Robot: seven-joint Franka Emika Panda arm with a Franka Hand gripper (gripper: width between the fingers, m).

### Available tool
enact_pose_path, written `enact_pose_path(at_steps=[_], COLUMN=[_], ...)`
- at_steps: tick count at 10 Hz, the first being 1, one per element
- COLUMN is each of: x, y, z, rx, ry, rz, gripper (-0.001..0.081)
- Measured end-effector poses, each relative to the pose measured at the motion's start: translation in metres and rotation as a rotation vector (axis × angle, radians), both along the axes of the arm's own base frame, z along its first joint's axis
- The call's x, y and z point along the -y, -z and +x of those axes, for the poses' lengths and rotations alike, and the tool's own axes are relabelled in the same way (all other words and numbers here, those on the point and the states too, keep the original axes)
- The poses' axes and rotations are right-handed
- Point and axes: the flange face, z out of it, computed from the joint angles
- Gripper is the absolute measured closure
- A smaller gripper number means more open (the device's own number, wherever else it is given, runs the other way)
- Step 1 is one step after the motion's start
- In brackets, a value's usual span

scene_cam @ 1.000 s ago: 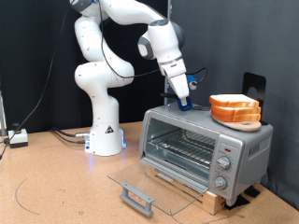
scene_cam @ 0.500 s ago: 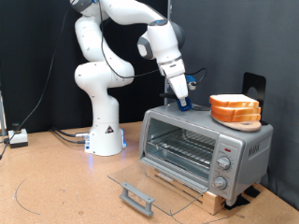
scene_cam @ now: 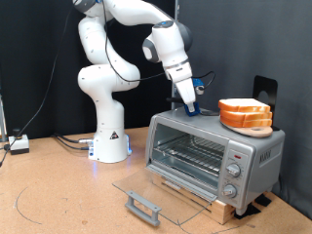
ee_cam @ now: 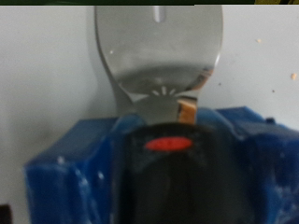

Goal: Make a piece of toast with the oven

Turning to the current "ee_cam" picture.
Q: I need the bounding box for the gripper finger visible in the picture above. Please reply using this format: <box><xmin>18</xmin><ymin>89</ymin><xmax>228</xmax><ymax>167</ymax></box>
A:
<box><xmin>0</xmin><ymin>203</ymin><xmax>14</xmax><ymax>224</ymax></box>

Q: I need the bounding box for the silver toaster oven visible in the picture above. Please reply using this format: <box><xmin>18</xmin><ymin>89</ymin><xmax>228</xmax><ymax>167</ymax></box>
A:
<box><xmin>0</xmin><ymin>5</ymin><xmax>299</xmax><ymax>224</ymax></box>

